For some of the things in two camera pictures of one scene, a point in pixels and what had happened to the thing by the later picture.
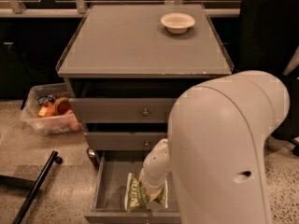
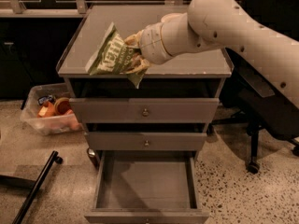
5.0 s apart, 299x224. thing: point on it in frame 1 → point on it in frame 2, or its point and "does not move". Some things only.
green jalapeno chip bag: x=136 y=197 → x=112 y=55
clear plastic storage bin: x=48 y=110 does not move
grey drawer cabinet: x=126 y=66 does not move
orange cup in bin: x=62 y=105 does not move
